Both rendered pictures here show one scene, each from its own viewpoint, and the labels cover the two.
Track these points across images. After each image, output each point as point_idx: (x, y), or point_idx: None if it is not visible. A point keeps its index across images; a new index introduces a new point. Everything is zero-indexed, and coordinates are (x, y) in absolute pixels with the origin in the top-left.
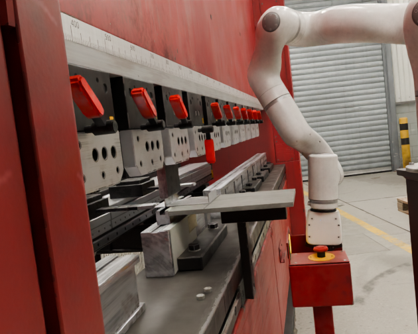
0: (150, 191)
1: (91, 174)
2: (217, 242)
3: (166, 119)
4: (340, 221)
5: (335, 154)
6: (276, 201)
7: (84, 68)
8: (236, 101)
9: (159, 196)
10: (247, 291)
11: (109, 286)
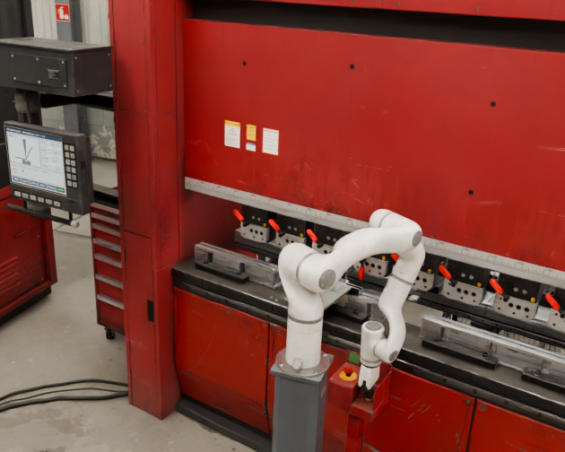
0: (427, 291)
1: (247, 234)
2: (335, 313)
3: None
4: (360, 372)
5: (366, 329)
6: None
7: (254, 207)
8: (563, 285)
9: (479, 310)
10: None
11: (255, 266)
